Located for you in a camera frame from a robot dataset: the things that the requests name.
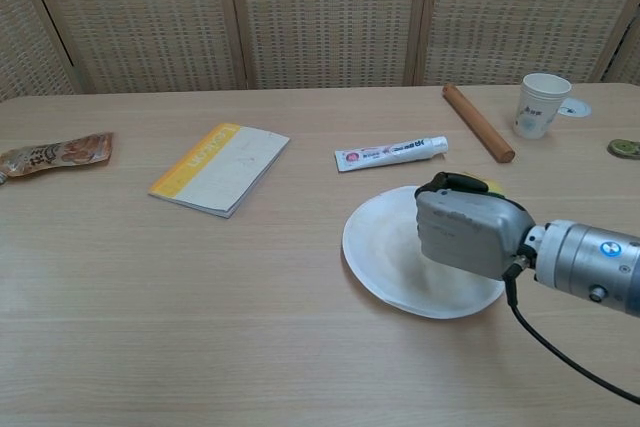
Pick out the woven bamboo folding screen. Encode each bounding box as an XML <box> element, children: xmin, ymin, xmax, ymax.
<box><xmin>0</xmin><ymin>0</ymin><xmax>640</xmax><ymax>103</ymax></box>

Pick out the white round cup lid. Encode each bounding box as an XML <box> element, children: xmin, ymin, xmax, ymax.
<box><xmin>557</xmin><ymin>96</ymin><xmax>593</xmax><ymax>119</ymax></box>

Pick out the white paper cup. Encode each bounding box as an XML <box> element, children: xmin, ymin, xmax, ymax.
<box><xmin>511</xmin><ymin>72</ymin><xmax>573</xmax><ymax>141</ymax></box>

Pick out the black right hand cable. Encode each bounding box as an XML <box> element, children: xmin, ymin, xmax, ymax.
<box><xmin>502</xmin><ymin>255</ymin><xmax>640</xmax><ymax>406</ymax></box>

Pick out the white round plate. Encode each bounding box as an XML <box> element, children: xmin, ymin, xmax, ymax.
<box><xmin>341</xmin><ymin>185</ymin><xmax>506</xmax><ymax>320</ymax></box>

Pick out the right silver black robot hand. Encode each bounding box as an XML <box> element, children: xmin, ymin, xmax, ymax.
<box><xmin>413</xmin><ymin>171</ymin><xmax>537</xmax><ymax>281</ymax></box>

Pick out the yellow white notebook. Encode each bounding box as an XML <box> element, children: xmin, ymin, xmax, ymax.
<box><xmin>147</xmin><ymin>122</ymin><xmax>291</xmax><ymax>220</ymax></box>

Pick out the brown sauce pouch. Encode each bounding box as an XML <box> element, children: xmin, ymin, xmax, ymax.
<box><xmin>0</xmin><ymin>131</ymin><xmax>115</xmax><ymax>187</ymax></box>

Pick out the wooden rolling pin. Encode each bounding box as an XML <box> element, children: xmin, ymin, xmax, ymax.
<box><xmin>441</xmin><ymin>83</ymin><xmax>516</xmax><ymax>164</ymax></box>

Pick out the green correction tape dispenser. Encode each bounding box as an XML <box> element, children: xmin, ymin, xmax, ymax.
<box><xmin>607</xmin><ymin>138</ymin><xmax>640</xmax><ymax>161</ymax></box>

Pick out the white toothpaste tube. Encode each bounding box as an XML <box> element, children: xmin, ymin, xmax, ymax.
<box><xmin>334</xmin><ymin>135</ymin><xmax>449</xmax><ymax>173</ymax></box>

